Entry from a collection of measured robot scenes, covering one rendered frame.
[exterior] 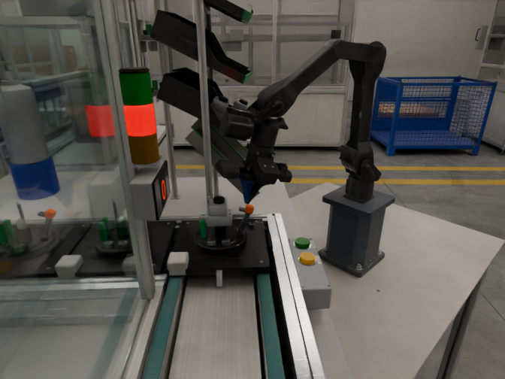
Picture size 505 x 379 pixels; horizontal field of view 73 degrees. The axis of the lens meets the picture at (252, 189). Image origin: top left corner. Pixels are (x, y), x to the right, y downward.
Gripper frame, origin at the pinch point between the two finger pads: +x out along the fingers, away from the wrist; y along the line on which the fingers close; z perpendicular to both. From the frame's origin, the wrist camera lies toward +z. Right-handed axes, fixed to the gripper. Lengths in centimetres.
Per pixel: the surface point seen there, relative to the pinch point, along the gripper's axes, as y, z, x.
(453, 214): 272, -96, 56
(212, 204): -7.8, -2.9, 5.4
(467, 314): 87, 21, 34
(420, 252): 57, 13, 12
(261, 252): 4.0, 6.6, 13.7
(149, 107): -28.5, 9.8, -18.4
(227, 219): -3.9, -0.5, 8.5
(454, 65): 806, -542, -134
